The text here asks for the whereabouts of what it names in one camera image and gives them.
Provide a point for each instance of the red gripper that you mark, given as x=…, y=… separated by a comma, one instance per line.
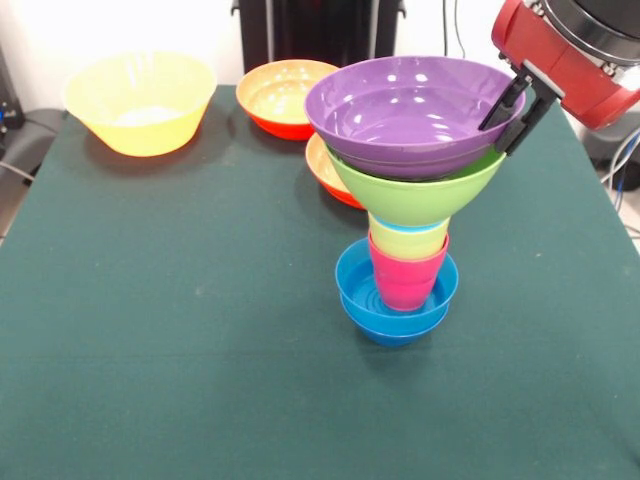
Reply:
x=560, y=65

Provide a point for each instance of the purple bowl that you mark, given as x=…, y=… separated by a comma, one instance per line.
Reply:
x=400, y=115

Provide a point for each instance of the light green bowl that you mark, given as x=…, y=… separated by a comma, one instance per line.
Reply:
x=415, y=200

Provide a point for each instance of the light blue cup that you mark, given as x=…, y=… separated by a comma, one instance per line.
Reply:
x=395, y=226

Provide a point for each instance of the yellow-green cup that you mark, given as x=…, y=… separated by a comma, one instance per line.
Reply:
x=407, y=245

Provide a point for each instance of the orange bowl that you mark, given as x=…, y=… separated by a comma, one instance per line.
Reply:
x=272, y=105
x=325, y=175

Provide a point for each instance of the red cup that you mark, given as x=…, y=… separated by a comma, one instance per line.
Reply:
x=407, y=285

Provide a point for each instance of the light blue bowl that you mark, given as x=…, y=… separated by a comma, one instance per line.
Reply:
x=350, y=295

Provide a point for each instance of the dark blue bowl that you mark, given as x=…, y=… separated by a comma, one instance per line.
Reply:
x=395, y=335

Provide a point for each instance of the black rounded base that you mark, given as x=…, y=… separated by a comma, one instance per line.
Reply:
x=615, y=145

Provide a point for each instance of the dark green tablecloth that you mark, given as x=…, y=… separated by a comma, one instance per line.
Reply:
x=320, y=400

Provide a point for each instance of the large yellow bowl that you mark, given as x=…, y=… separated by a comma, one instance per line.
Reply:
x=140, y=130

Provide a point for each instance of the black chair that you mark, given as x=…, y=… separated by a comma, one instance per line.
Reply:
x=30, y=135

